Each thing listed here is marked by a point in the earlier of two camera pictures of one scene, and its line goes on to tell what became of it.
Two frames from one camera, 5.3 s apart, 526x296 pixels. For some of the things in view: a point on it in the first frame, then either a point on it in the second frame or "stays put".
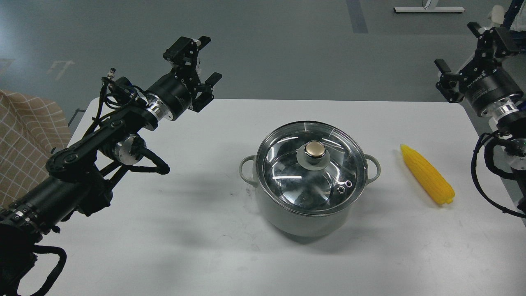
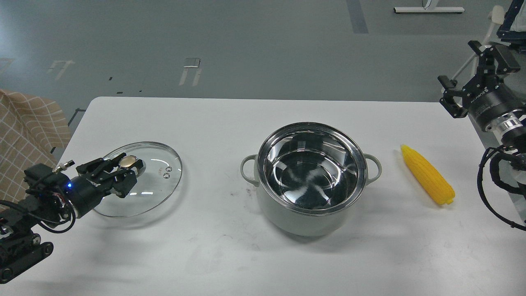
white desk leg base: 427,7 stays put
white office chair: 497,16 stays put
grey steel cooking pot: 307,174 stays put
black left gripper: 171,97 -> 85,192
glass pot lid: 310,168 -> 156,182
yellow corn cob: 434,184 stays put
